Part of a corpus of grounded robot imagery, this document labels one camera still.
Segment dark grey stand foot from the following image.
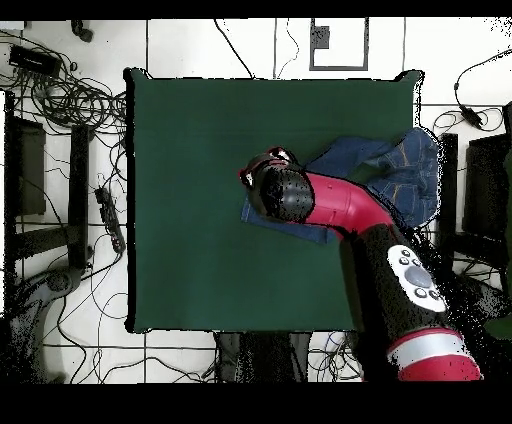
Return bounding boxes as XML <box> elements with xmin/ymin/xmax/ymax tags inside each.
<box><xmin>9</xmin><ymin>266</ymin><xmax>86</xmax><ymax>321</ymax></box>
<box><xmin>459</xmin><ymin>275</ymin><xmax>509</xmax><ymax>319</ymax></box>

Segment thin black cable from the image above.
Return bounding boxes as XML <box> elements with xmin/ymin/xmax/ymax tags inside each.
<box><xmin>275</xmin><ymin>18</ymin><xmax>300</xmax><ymax>80</ymax></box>

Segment black cable tangle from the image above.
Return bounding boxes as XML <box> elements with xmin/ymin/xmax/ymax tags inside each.
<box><xmin>0</xmin><ymin>29</ymin><xmax>129</xmax><ymax>137</ymax></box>

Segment blue denim jeans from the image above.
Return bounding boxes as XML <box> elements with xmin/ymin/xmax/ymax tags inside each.
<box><xmin>239</xmin><ymin>126</ymin><xmax>442</xmax><ymax>246</ymax></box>

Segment small black curved object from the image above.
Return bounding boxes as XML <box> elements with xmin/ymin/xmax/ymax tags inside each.
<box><xmin>70</xmin><ymin>19</ymin><xmax>94</xmax><ymax>43</ymax></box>

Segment black stand bar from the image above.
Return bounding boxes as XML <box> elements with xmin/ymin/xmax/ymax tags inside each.
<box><xmin>435</xmin><ymin>133</ymin><xmax>460</xmax><ymax>257</ymax></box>
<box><xmin>66</xmin><ymin>124</ymin><xmax>91</xmax><ymax>270</ymax></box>

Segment black power adapter box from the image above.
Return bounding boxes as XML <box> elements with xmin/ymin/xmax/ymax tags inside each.
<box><xmin>8</xmin><ymin>44</ymin><xmax>62</xmax><ymax>77</ymax></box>

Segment grey square frame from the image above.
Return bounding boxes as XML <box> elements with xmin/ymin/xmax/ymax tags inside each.
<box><xmin>308</xmin><ymin>16</ymin><xmax>370</xmax><ymax>72</ymax></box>

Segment dark green table cloth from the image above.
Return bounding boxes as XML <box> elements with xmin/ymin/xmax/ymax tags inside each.
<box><xmin>124</xmin><ymin>66</ymin><xmax>425</xmax><ymax>335</ymax></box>

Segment small dark grey square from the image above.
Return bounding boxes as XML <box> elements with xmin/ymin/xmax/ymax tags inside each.
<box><xmin>311</xmin><ymin>25</ymin><xmax>332</xmax><ymax>50</ymax></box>

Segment dark green fabric piece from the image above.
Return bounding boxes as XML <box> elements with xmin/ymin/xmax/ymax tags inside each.
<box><xmin>483</xmin><ymin>315</ymin><xmax>512</xmax><ymax>341</ymax></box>

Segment blue and black cable bundle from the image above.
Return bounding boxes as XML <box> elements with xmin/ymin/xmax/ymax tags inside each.
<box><xmin>307</xmin><ymin>331</ymin><xmax>363</xmax><ymax>381</ymax></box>

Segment black cable with connector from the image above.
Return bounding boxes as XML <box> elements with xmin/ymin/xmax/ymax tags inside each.
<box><xmin>453</xmin><ymin>48</ymin><xmax>512</xmax><ymax>130</ymax></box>

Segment black power strip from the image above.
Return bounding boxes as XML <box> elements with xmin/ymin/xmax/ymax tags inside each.
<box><xmin>94</xmin><ymin>186</ymin><xmax>127</xmax><ymax>254</ymax></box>

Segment thick black cable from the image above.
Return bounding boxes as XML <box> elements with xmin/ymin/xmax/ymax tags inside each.
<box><xmin>212</xmin><ymin>18</ymin><xmax>256</xmax><ymax>80</ymax></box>

